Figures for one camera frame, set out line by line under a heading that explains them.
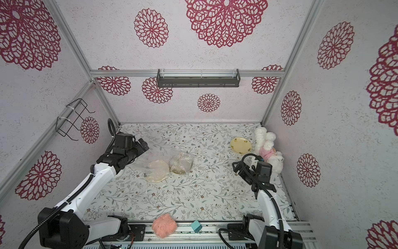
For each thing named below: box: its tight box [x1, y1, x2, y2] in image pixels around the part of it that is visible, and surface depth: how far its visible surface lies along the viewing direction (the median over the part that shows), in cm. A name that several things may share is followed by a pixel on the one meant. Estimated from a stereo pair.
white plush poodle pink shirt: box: [254, 126, 284, 174], surface depth 94 cm
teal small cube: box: [190, 219, 203, 233], surface depth 76 cm
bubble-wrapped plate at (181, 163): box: [168, 153, 194, 175], surface depth 97 cm
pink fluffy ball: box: [151, 213, 178, 239], surface depth 73 cm
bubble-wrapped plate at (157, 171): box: [146, 160, 170, 184], surface depth 94 cm
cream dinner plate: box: [230, 136, 253, 155], surface depth 110 cm
